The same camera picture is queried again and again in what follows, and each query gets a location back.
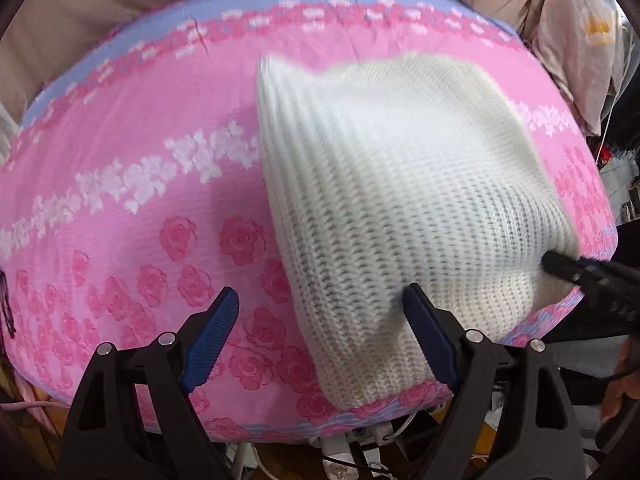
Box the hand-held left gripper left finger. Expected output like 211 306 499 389
59 286 240 480

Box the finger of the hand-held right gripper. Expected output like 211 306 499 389
542 250 640 333

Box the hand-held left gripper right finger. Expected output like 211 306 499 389
402 282 586 480

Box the white red black knit sweater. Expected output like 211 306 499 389
255 52 583 411

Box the person's right hand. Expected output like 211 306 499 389
600 335 632 423

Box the white power strip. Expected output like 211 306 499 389
307 422 401 480

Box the pink floral bedsheet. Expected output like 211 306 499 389
0 0 618 448

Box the beige floral pillow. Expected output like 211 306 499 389
520 0 631 136

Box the white cloth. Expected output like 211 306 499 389
0 105 18 158

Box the thin white cord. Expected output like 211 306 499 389
597 100 619 162

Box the pink cable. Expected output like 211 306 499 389
0 397 66 415

